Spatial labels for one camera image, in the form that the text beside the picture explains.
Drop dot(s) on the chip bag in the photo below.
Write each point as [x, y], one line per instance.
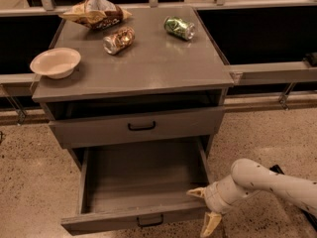
[96, 14]

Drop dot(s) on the white bowl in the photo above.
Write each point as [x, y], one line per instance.
[56, 63]

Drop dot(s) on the grey top drawer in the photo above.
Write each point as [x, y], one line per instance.
[129, 128]

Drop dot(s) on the metal railing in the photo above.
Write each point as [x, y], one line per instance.
[274, 75]

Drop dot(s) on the green soda can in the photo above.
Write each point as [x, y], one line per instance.
[179, 27]

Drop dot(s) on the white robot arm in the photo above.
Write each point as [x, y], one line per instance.
[246, 179]

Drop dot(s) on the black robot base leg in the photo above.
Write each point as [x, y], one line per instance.
[311, 218]

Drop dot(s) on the grey drawer cabinet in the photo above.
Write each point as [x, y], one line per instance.
[72, 33]

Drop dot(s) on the brown soda can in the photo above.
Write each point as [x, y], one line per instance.
[119, 40]

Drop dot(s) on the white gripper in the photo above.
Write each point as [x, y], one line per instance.
[212, 198]

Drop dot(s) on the grey drawer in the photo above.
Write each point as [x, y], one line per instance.
[129, 128]
[139, 185]

